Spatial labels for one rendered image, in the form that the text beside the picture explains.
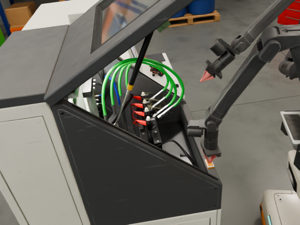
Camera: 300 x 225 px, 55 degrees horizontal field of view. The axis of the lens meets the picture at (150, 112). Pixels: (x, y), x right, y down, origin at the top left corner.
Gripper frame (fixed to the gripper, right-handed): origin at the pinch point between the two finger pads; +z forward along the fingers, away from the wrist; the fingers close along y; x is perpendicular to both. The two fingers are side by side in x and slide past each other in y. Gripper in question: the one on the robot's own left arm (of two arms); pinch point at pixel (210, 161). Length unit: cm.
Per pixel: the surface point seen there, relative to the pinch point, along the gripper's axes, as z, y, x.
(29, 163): -25, 12, -70
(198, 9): 69, -490, 131
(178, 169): -11.1, 12.8, -16.8
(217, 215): 22.4, 12.6, 0.5
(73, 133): -35, 13, -52
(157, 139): -0.6, -19.8, -20.7
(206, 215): 20.7, 12.8, -4.9
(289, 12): 56, -366, 250
